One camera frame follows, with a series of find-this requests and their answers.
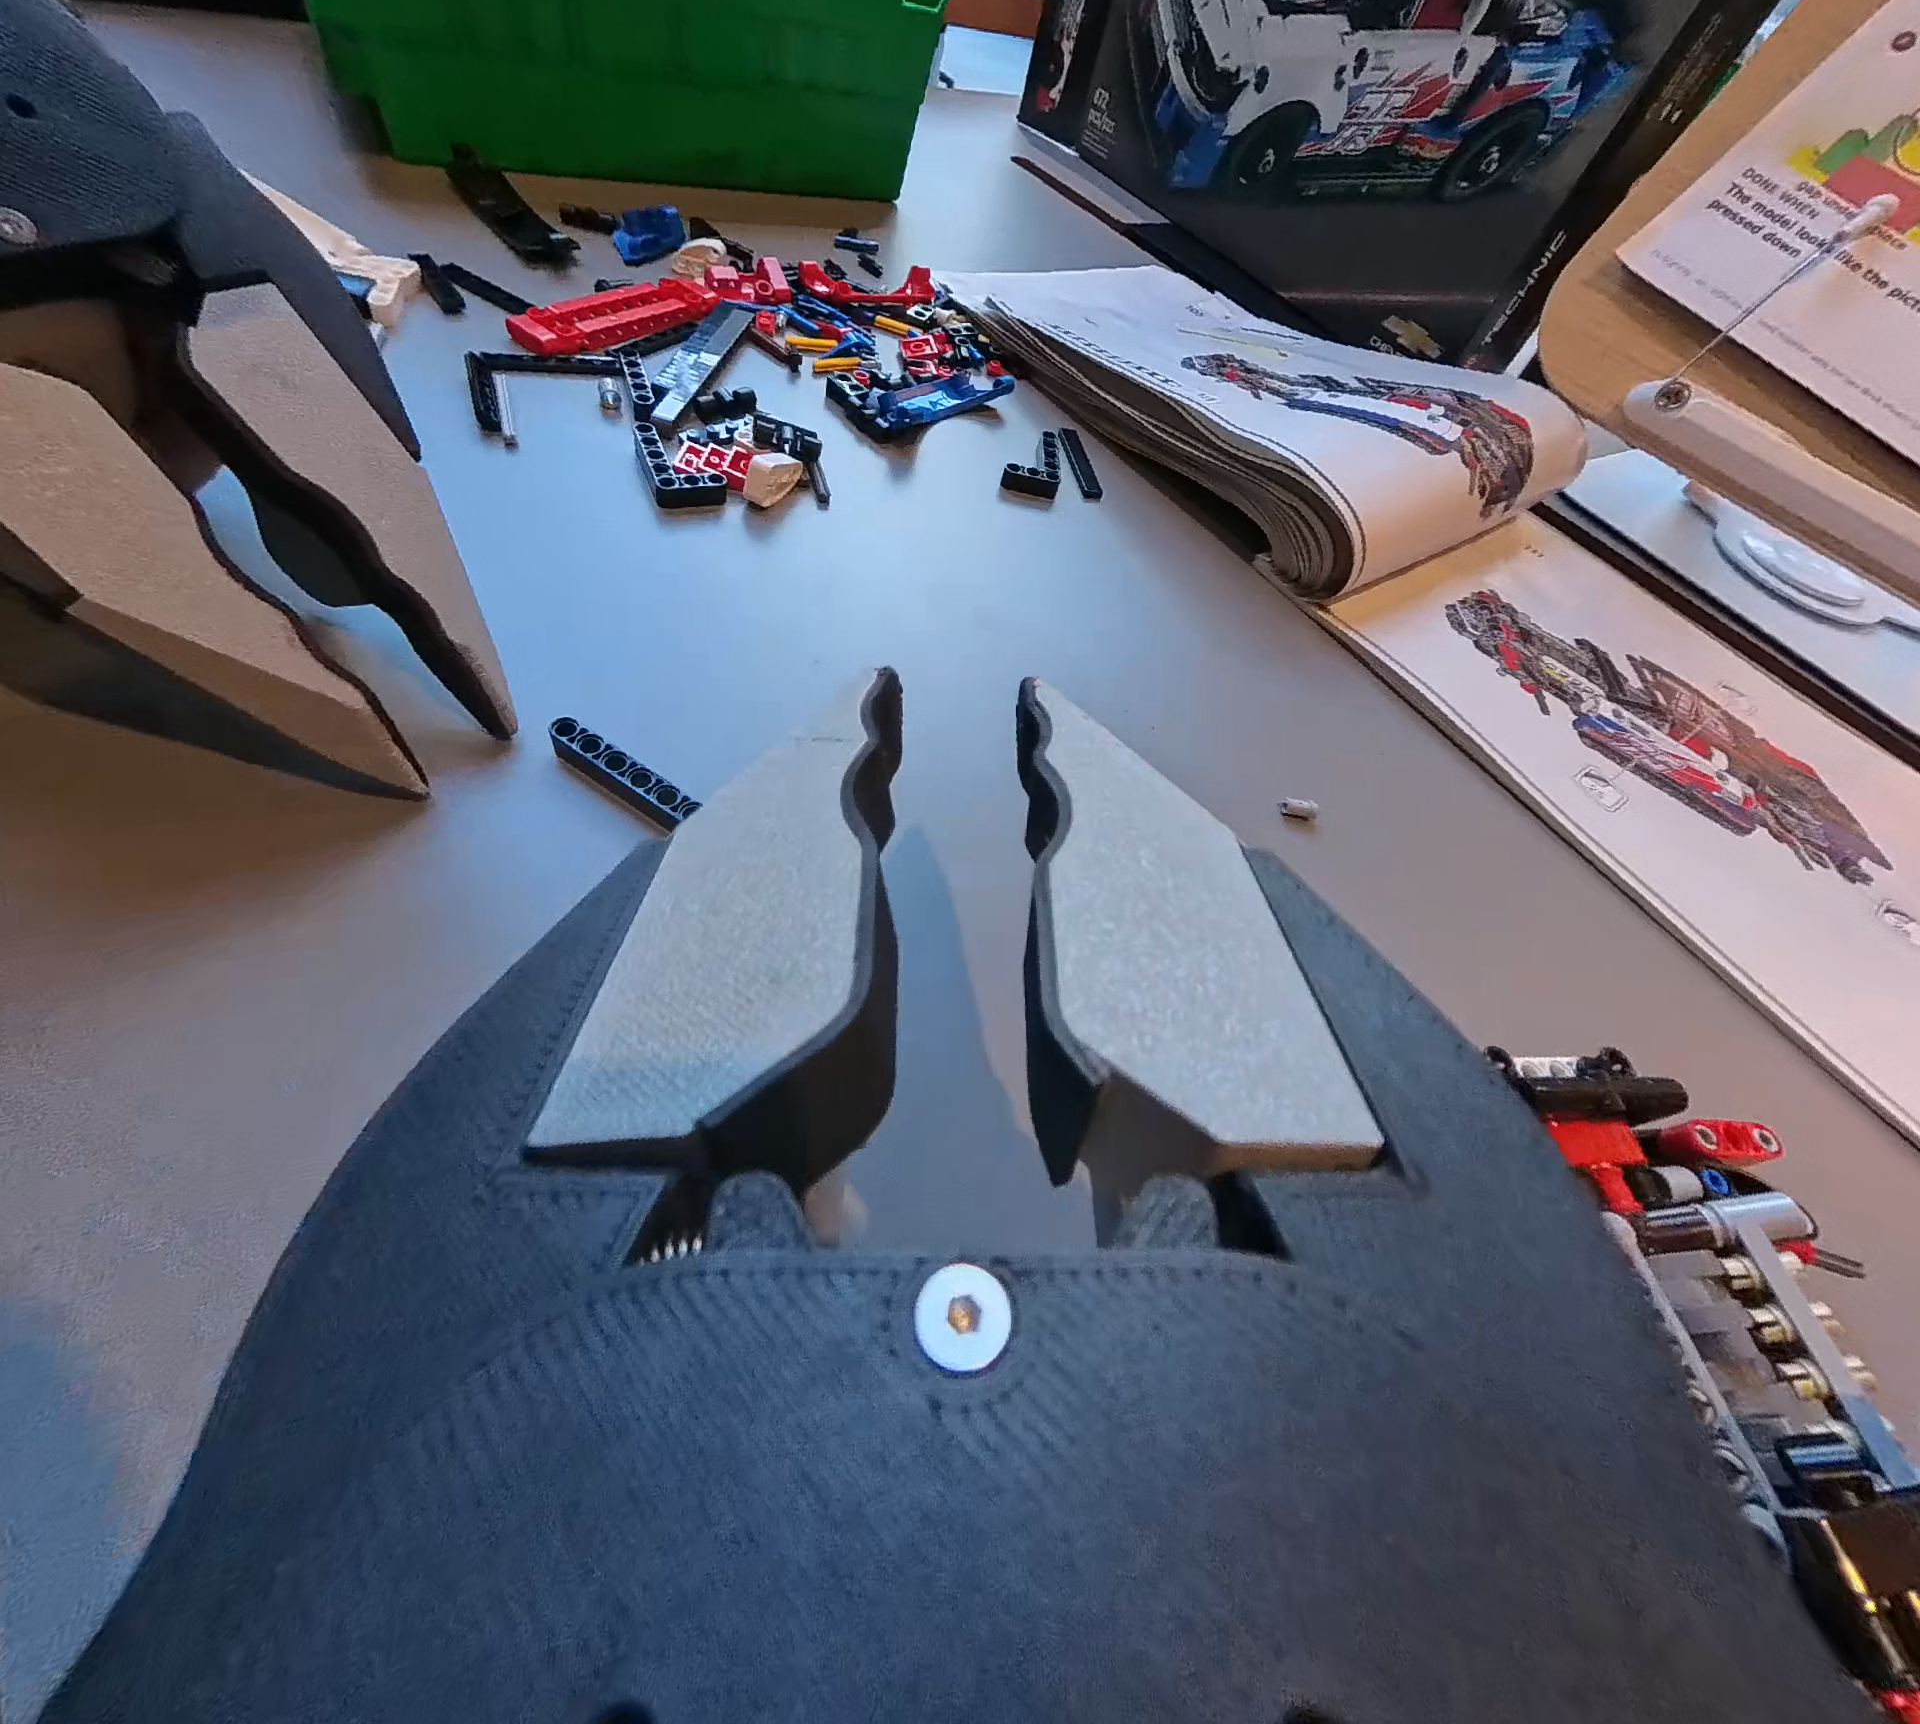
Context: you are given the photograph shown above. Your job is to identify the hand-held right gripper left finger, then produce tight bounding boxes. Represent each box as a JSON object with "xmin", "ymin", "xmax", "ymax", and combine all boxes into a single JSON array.
[{"xmin": 525, "ymin": 665, "xmax": 907, "ymax": 1197}]

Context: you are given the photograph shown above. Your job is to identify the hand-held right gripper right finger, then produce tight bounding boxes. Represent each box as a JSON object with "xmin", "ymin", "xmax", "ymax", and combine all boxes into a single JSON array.
[{"xmin": 1015, "ymin": 675, "xmax": 1391, "ymax": 1227}]

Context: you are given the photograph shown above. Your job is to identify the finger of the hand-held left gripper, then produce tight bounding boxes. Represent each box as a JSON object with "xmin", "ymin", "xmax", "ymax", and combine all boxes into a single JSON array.
[
  {"xmin": 181, "ymin": 279, "xmax": 523, "ymax": 741},
  {"xmin": 0, "ymin": 361, "xmax": 433, "ymax": 806}
]

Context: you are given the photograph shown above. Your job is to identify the long black toy beam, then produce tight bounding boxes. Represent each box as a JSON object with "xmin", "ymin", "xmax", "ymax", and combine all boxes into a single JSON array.
[{"xmin": 546, "ymin": 714, "xmax": 702, "ymax": 835}]

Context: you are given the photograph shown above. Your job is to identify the grey desk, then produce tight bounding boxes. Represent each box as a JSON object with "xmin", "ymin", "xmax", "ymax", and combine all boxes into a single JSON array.
[{"xmin": 0, "ymin": 0, "xmax": 1920, "ymax": 1724}]

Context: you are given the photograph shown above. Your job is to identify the pile of toy building pieces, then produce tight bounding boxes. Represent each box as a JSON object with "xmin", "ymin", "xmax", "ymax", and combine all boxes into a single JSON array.
[{"xmin": 405, "ymin": 145, "xmax": 1022, "ymax": 513}]

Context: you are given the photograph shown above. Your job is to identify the large green plastic bin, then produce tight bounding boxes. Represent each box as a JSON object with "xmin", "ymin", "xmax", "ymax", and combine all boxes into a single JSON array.
[{"xmin": 284, "ymin": 0, "xmax": 956, "ymax": 206}]

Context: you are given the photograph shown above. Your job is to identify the black angled toy beam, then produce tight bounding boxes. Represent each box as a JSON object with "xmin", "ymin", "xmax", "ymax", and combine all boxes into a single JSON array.
[{"xmin": 1001, "ymin": 423, "xmax": 1106, "ymax": 505}]

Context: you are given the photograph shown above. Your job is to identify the open instruction booklet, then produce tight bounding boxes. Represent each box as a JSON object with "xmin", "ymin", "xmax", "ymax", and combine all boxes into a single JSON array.
[{"xmin": 937, "ymin": 266, "xmax": 1920, "ymax": 1148}]

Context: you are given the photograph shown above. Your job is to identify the partly built toy car model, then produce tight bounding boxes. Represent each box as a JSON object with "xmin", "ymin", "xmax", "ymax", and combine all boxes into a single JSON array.
[{"xmin": 1482, "ymin": 1042, "xmax": 1920, "ymax": 1724}]

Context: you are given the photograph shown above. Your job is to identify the white stand base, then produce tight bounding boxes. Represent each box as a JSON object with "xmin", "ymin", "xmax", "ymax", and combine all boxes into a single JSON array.
[{"xmin": 1620, "ymin": 377, "xmax": 1920, "ymax": 634}]

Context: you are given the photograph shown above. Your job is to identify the printed instruction sheet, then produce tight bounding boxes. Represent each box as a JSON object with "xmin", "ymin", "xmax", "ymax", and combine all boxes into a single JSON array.
[{"xmin": 1617, "ymin": 0, "xmax": 1920, "ymax": 465}]

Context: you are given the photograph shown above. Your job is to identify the toy car set box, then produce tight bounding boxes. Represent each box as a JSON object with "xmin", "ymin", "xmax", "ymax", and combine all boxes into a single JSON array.
[{"xmin": 1017, "ymin": 0, "xmax": 1920, "ymax": 373}]

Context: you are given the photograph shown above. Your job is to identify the metal clip wire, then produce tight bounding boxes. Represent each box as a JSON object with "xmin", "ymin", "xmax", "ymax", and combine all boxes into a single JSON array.
[{"xmin": 1656, "ymin": 196, "xmax": 1904, "ymax": 409}]

